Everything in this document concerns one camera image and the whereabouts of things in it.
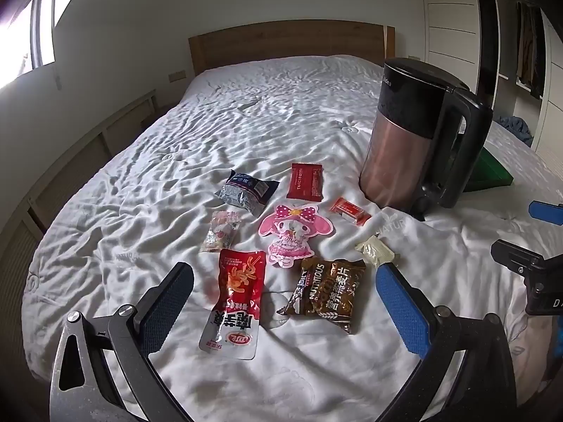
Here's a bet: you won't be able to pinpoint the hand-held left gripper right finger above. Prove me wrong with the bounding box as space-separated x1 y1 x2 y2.
374 264 518 422

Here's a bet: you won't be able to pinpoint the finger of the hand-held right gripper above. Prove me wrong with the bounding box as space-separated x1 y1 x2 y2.
491 239 541 274
529 200 563 221

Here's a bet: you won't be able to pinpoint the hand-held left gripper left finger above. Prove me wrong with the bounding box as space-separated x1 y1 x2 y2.
48 262 207 422

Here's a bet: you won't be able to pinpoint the clear candy packet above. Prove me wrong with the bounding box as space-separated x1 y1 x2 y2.
199 210 242 253

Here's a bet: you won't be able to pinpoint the small red snack bar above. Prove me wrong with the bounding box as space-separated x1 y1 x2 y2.
329 197 371 226

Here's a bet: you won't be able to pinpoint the pink character snack packet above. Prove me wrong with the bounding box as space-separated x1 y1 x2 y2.
258 203 337 269

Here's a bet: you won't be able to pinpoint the small beige sachet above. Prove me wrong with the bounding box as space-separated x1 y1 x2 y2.
354 234 399 269

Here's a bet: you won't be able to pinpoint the green tray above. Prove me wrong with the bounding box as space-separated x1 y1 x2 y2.
466 147 514 193

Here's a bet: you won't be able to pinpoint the long red snack packet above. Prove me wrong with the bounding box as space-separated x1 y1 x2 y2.
199 248 267 360

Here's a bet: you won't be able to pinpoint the brown oatmeal snack packet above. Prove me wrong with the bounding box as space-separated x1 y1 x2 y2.
277 257 367 335

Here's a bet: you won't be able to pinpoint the blue crumpled garment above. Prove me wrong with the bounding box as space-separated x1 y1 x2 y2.
495 115 535 146

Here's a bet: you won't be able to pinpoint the blue silver snack packet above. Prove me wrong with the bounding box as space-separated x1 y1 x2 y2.
214 169 281 217

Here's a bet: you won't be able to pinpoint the copper black electric kettle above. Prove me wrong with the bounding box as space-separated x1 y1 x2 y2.
359 58 493 222

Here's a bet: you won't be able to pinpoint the hanging clothes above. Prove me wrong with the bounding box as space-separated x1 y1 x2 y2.
515 2 545 97

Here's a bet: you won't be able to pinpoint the square red snack packet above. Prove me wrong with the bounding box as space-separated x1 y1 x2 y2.
286 162 323 200

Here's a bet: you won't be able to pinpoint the wooden bedside bench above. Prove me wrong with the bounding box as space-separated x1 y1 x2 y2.
0 89 158 273

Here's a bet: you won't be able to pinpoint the white wardrobe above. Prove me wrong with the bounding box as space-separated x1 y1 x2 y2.
418 0 563 154

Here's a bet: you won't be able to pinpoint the white quilted bed cover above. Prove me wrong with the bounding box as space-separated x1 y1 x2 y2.
22 55 563 422

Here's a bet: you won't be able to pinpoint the wooden headboard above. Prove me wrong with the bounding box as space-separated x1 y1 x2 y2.
188 20 396 77

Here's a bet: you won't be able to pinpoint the window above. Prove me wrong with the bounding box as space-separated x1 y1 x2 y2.
0 0 60 93

